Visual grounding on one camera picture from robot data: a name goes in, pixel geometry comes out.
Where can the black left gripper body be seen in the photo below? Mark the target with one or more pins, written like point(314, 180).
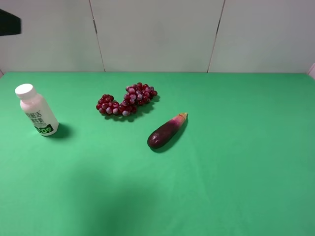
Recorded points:
point(9, 24)

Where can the white milk bottle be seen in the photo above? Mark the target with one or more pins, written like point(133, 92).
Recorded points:
point(35, 106)

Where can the red purple grape bunch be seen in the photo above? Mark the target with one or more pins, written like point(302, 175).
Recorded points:
point(137, 95)

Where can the purple eggplant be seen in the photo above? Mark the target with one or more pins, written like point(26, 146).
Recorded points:
point(165, 133)

